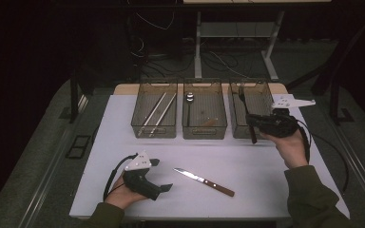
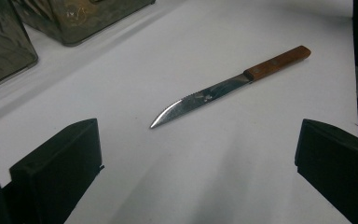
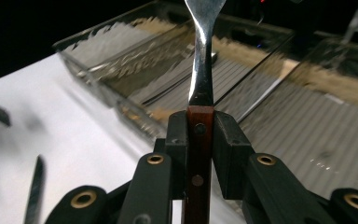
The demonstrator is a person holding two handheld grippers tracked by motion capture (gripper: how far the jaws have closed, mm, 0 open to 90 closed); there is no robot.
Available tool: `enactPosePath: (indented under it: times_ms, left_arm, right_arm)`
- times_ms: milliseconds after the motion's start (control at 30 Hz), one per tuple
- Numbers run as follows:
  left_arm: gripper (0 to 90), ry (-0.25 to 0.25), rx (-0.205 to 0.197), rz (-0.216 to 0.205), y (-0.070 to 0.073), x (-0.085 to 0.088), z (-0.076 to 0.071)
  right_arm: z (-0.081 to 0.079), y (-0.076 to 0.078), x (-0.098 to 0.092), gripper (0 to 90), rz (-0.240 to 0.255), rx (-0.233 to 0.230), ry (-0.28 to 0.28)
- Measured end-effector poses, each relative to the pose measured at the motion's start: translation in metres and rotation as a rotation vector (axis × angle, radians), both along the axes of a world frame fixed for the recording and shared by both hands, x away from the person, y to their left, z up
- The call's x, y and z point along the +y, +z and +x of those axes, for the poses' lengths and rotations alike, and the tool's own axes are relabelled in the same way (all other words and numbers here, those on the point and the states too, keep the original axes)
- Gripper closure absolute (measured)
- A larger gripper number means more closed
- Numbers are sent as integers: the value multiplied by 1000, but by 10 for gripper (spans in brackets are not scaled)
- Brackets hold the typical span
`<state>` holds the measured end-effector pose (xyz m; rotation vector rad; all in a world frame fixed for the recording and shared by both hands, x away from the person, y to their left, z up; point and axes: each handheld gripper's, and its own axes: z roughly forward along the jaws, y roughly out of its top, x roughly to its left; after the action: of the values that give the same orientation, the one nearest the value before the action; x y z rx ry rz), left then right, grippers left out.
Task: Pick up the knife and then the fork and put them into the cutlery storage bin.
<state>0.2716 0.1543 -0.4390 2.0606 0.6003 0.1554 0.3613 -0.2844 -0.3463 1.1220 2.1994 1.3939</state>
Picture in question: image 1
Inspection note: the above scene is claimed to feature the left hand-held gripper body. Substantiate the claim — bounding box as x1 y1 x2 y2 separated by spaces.
122 150 163 201

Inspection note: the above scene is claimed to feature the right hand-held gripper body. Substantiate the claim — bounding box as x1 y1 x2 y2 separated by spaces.
259 93 317 139

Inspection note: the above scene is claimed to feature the clear grey plastic bin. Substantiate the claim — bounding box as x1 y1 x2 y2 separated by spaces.
227 78 279 141
182 78 228 141
130 78 179 140

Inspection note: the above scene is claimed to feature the fork with wooden handle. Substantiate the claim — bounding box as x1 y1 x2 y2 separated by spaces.
237 85 259 145

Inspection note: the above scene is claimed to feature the knife with wooden handle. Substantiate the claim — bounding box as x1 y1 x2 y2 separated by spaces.
173 167 236 198

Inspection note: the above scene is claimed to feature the long silver dotted metal stick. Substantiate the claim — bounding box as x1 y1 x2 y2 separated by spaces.
148 93 178 138

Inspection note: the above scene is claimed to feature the metal spoon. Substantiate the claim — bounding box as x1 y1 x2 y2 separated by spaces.
184 91 196 128

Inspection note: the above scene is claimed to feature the person's left hand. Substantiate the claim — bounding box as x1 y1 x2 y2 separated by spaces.
104 175 148 210

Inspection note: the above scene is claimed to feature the person's right hand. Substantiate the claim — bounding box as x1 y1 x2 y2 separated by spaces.
260 127 309 170

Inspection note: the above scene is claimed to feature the black metal stand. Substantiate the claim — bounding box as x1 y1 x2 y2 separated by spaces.
286 12 365 125
68 63 93 124

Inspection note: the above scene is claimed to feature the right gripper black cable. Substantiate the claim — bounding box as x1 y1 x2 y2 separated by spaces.
296 118 312 164

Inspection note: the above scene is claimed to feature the black floor frame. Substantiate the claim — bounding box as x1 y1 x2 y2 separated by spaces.
65 135 92 160

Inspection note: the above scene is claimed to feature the long thin black cable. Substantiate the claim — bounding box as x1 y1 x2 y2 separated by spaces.
308 131 350 194

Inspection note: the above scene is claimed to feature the aluminium floor rail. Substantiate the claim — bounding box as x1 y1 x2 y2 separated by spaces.
18 94 89 228
331 122 365 217

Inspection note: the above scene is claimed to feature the white metal desk frame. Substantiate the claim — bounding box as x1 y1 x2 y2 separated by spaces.
183 0 332 82

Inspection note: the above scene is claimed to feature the tangle of floor cables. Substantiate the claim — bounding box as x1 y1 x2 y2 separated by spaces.
132 37 267 80

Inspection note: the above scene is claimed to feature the hanging white cable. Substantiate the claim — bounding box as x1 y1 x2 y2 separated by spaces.
135 11 176 31

